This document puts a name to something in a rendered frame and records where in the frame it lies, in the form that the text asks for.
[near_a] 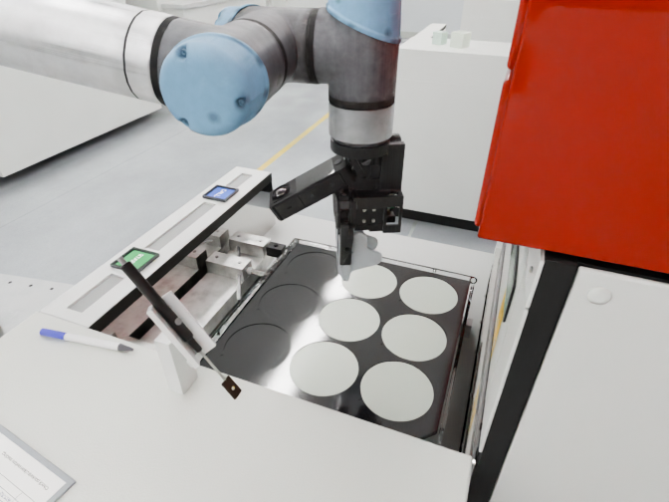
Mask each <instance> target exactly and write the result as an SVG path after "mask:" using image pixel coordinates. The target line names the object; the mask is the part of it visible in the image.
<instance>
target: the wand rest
mask: <svg viewBox="0 0 669 502"><path fill-rule="evenodd" d="M161 298H162V299H163V300H164V301H165V302H166V304H167V305H168V306H169V307H170V308H171V309H172V311H173V312H174V313H175V314H176V315H177V316H178V318H180V319H181V321H182V322H183V323H184V324H185V326H186V327H187V328H188V329H189V330H190V331H191V333H192V334H193V338H194V340H195V341H196V342H197V343H198V344H199V345H200V347H201V348H202V352H203V353H204V354H206V353H208V352H209V351H210V350H212V349H213V348H214V347H216V344H215V343H214V341H213V340H212V339H211V338H210V337H209V335H208V334H207V333H206V332H205V331H204V329H203V328H202V327H201V326H200V325H199V323H198V322H197V321H196V320H195V319H194V317H193V316H192V315H191V314H190V313H189V312H188V310H187V309H186V308H185V307H184V306H183V304H182V303H181V302H180V301H179V300H178V298H177V297H176V296H175V295H174V294H173V292H172V291H169V292H167V293H166V294H165V295H163V296H162V297H161ZM146 313H147V314H148V316H149V317H150V318H151V319H152V320H153V321H154V322H155V324H156V325H157V326H158V327H159V328H160V329H161V330H162V333H161V334H160V335H159V336H158V337H157V338H156V339H155V340H154V343H155V346H156V349H157V352H158V355H159V358H160V362H161V365H162V368H163V371H164V374H165V377H166V380H167V383H168V386H169V389H170V390H172V391H174V392H177V393H180V394H185V393H186V392H187V390H188V389H189V388H190V387H191V385H192V384H193V383H194V382H195V380H196V379H197V378H198V376H197V372H196V369H197V368H198V367H199V366H200V360H201V359H202V358H203V357H202V355H201V354H200V353H196V352H195V351H194V350H193V348H192V347H191V346H190V345H189V344H188V343H187V342H183V340H182V339H181V338H180V337H179V336H178V335H177V334H176V332H175V331H174V330H173V329H172V328H171V327H170V325H169V324H168V323H167V322H166V321H165V320H164V319H163V317H162V316H161V315H160V314H159V313H158V312H157V311H156V309H155V308H154V307H153V306H152V305H151V306H149V307H148V309H147V312H146ZM190 347H191V348H190Z"/></svg>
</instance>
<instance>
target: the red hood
mask: <svg viewBox="0 0 669 502"><path fill-rule="evenodd" d="M507 67H508V70H507V73H506V76H505V80H504V82H503V86H502V91H501V96H500V101H499V105H498V110H497V115H496V120H495V125H494V130H493V134H492V139H491V144H490V149H489V154H488V159H487V164H486V168H485V173H484V178H483V183H482V188H481V193H480V197H479V202H478V207H477V212H476V217H475V225H476V226H479V230H478V237H479V238H483V239H488V240H493V241H499V242H504V243H509V244H514V245H519V246H525V247H530V248H535V249H543V250H548V251H553V252H558V253H562V254H568V255H573V256H578V257H583V258H588V259H594V260H599V261H604V262H609V263H614V264H620V265H625V266H630V267H635V268H641V269H646V270H651V271H656V272H661V273H667V274H669V0H520V5H519V10H518V15H517V20H516V24H515V29H514V34H513V39H512V44H511V49H510V53H509V58H508V63H507Z"/></svg>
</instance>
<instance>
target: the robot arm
mask: <svg viewBox="0 0 669 502"><path fill-rule="evenodd" d="M400 28H401V0H328V2H327V4H326V7H321V8H304V7H271V6H259V5H256V4H245V5H242V6H229V7H226V8H224V9H222V10H221V11H220V12H219V14H218V19H217V20H216V21H215V23H214V25H213V24H209V23H204V22H200V21H195V20H191V19H186V18H182V17H177V16H175V15H170V14H166V13H162V12H157V11H153V10H149V9H144V8H140V7H136V6H131V5H127V4H123V3H118V2H114V1H111V0H0V66H3V67H7V68H12V69H16V70H20V71H24V72H28V73H32V74H36V75H40V76H45V77H49V78H53V79H57V80H61V81H65V82H69V83H73V84H78V85H82V86H86V87H90V88H94V89H98V90H102V91H107V92H111V93H115V94H119V95H123V96H127V97H131V98H135V99H140V100H144V101H148V102H152V103H156V104H160V105H164V106H167V107H168V109H169V110H170V112H171V113H172V114H173V116H174V117H175V118H176V119H177V120H178V121H180V122H182V123H183V124H185V125H186V126H188V127H189V128H190V130H193V131H195V132H197V133H200V134H204V135H211V136H216V135H224V134H227V133H230V132H232V131H234V130H235V129H237V128H238V127H239V126H242V125H244V124H246V123H247V122H249V121H250V120H252V119H253V118H254V117H255V116H256V115H257V114H258V113H259V112H260V111H261V109H262V108H263V106H264V105H265V103H266V102H267V101H268V100H269V99H270V98H271V97H272V96H273V95H274V94H275V93H276V92H277V91H278V90H279V89H280V88H282V87H283V86H284V85H285V84H286V83H296V84H314V85H319V84H328V85H329V134H330V136H331V150H332V152H333V153H335V154H336V155H335V156H333V157H332V158H330V159H328V160H326V161H324V162H323V163H321V164H319V165H317V166H315V167H313V168H312V169H310V170H308V171H306V172H304V173H303V174H301V175H299V176H297V177H295V178H294V179H292V180H290V181H288V182H286V183H284V184H282V185H280V186H278V187H277V188H275V189H274V190H272V191H271V192H270V203H269V208H270V209H271V211H272V212H273V213H274V215H275V216H276V217H277V219H278V220H280V221H283V220H285V219H287V218H288V217H290V216H292V215H294V214H296V213H298V212H300V211H302V210H304V209H305V208H307V207H309V206H311V205H313V204H315V203H317V202H319V201H320V200H322V199H324V198H326V197H328V196H330V195H333V206H334V221H335V242H336V262H337V272H338V273H339V274H340V276H341V277H342V279H343V280H344V281H348V280H349V276H350V273H351V272H352V271H354V270H358V269H362V268H366V267H370V266H374V265H377V264H379V263H380V262H381V260H382V254H381V253H380V252H378V251H376V250H374V249H375V248H376V247H377V244H378V242H377V239H376V238H375V237H373V236H371V235H368V234H365V233H364V232H363V230H368V231H369V232H373V231H382V233H397V232H400V229H401V219H402V209H403V199H404V195H403V193H402V191H401V183H402V173H403V162H404V153H405V142H404V141H402V140H401V136H400V134H399V133H393V121H394V109H395V92H396V79H397V66H398V54H399V44H400V43H401V36H400ZM395 194H397V195H395ZM394 207H399V215H398V224H387V223H388V222H395V215H394V212H393V211H392V208H394Z"/></svg>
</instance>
